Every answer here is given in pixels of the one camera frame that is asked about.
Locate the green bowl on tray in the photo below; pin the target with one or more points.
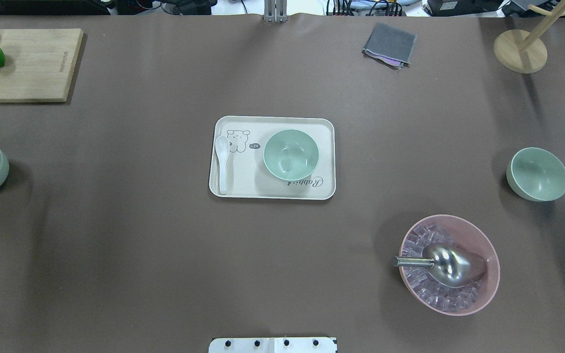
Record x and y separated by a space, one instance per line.
291 155

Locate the beige rectangular tray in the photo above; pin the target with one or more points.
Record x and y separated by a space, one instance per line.
247 176

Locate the white ceramic spoon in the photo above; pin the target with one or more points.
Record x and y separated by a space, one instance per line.
222 150

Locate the gray folded cloth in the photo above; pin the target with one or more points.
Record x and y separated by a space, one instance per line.
390 45

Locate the pink bowl with ice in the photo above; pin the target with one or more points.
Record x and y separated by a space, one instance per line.
459 233

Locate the metal ice scoop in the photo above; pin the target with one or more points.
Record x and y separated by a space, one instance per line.
447 264

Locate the wooden mug tree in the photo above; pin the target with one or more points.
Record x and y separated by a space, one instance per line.
522 51

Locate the wooden cutting board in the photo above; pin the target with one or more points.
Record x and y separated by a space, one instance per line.
40 64

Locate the aluminium frame post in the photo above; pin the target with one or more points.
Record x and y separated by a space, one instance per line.
275 11

